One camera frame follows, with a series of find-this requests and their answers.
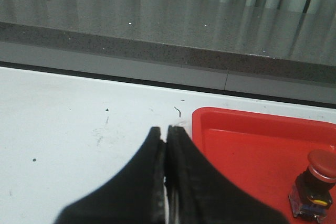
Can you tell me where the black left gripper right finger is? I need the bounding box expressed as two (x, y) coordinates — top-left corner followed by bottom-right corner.
(166, 126), (288, 223)

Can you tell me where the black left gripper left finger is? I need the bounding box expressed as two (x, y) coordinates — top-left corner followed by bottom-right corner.
(55, 127), (165, 223)

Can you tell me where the red mushroom push button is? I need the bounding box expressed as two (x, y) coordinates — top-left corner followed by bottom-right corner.
(289, 149), (335, 223)

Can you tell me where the red plastic tray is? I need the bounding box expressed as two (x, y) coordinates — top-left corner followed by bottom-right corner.
(192, 107), (335, 223)

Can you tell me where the grey stone counter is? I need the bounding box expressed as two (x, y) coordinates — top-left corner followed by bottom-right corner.
(1, 0), (335, 108)

